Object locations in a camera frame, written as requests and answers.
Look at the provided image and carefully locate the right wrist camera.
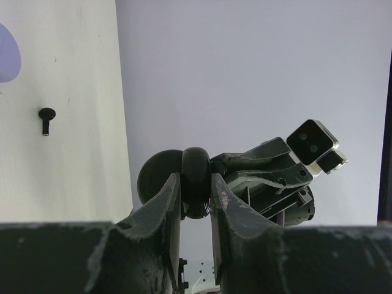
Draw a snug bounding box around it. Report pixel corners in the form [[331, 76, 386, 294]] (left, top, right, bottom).
[[286, 119, 349, 178]]

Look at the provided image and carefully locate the lilac earbud charging case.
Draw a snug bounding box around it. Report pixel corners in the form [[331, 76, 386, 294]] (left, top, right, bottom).
[[0, 24, 21, 83]]

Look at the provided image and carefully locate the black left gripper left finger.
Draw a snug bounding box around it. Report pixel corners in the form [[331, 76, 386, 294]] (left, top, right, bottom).
[[1, 173, 181, 293]]

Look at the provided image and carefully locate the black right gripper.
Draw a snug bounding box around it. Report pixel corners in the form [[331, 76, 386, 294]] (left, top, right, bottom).
[[211, 137, 315, 226]]

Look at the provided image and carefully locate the black earbud charging case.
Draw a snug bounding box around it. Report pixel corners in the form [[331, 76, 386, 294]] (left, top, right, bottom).
[[137, 147, 212, 219]]

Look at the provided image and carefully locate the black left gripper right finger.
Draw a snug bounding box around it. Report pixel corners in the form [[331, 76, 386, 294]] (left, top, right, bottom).
[[211, 173, 391, 293]]

